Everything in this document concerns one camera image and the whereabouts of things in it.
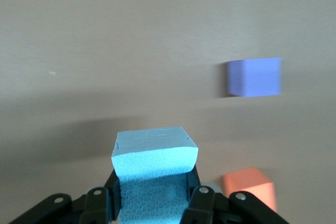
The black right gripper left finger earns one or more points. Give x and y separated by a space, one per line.
78 208

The purple foam block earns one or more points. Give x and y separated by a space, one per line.
254 77

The orange foam block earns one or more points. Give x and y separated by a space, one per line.
252 182

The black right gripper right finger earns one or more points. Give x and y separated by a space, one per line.
215 208

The light blue foam block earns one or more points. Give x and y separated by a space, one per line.
155 155

